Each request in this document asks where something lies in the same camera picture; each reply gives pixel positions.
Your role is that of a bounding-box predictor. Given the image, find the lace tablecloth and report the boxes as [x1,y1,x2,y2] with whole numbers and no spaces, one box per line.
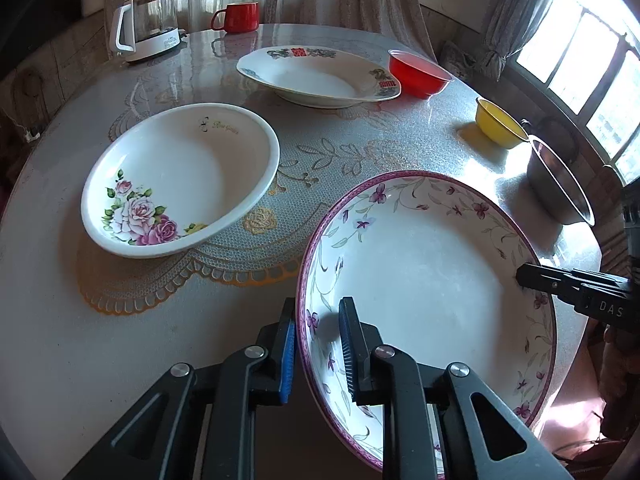
[1,25,601,479]

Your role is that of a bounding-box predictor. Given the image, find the red mug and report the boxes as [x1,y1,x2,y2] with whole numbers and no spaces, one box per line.
[210,2,259,34]

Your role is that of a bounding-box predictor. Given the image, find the stainless steel bowl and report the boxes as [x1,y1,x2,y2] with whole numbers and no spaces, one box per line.
[526,136,596,226]

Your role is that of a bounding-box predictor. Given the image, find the red plastic bowl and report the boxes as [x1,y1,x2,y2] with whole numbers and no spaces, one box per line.
[388,50,454,100]

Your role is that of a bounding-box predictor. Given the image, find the white plate red characters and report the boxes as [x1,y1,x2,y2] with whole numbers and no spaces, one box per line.
[236,46,401,110]

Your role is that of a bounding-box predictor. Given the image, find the right hand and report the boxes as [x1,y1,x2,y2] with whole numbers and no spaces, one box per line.
[599,326,639,440]

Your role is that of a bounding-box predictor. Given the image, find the white rose pattern bowl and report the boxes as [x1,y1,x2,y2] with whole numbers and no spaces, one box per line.
[80,103,280,259]

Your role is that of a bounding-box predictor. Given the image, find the yellow plastic bowl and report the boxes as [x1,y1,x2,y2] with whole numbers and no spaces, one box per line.
[475,98,528,150]

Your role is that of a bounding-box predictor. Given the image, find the purple floral rimmed plate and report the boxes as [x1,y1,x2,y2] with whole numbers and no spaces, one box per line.
[296,170,556,468]

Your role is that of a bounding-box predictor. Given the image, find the window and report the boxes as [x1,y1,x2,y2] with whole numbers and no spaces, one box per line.
[512,0,639,183]

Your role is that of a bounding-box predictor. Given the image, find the white glass electric kettle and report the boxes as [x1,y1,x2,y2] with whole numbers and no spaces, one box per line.
[110,0,181,63]

